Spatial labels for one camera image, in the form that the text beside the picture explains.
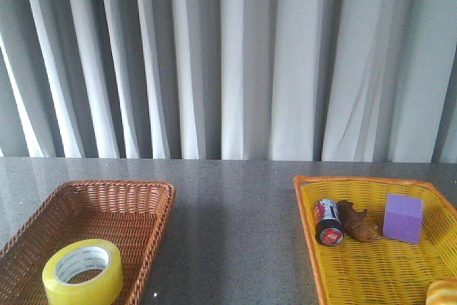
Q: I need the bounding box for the yellow plastic basket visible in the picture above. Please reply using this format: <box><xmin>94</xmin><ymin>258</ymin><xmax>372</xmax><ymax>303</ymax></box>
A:
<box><xmin>294</xmin><ymin>175</ymin><xmax>456</xmax><ymax>304</ymax></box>

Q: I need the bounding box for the brown wicker basket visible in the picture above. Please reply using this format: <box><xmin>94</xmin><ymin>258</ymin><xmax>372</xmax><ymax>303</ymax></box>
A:
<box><xmin>1</xmin><ymin>179</ymin><xmax>176</xmax><ymax>304</ymax></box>

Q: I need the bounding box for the grey pleated curtain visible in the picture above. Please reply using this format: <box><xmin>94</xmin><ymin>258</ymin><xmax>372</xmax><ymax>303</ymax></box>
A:
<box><xmin>1</xmin><ymin>0</ymin><xmax>456</xmax><ymax>163</ymax></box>

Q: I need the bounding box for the brown toy animal figure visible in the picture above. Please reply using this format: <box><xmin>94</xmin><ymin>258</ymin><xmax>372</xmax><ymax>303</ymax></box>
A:
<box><xmin>337</xmin><ymin>200</ymin><xmax>380</xmax><ymax>243</ymax></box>

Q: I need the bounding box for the red white black can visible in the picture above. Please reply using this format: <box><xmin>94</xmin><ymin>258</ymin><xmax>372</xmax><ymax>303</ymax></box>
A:
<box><xmin>313</xmin><ymin>199</ymin><xmax>344</xmax><ymax>246</ymax></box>

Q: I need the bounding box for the yellow bread toy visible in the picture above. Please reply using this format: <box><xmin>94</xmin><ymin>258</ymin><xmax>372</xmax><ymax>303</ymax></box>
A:
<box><xmin>426</xmin><ymin>277</ymin><xmax>457</xmax><ymax>305</ymax></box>

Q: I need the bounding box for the purple foam cube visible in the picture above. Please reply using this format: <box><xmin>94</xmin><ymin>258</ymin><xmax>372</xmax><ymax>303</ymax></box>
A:
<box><xmin>383</xmin><ymin>194</ymin><xmax>423</xmax><ymax>244</ymax></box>

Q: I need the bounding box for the yellow packing tape roll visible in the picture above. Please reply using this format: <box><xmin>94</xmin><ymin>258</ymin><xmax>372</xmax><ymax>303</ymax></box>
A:
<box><xmin>41</xmin><ymin>239</ymin><xmax>124</xmax><ymax>304</ymax></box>

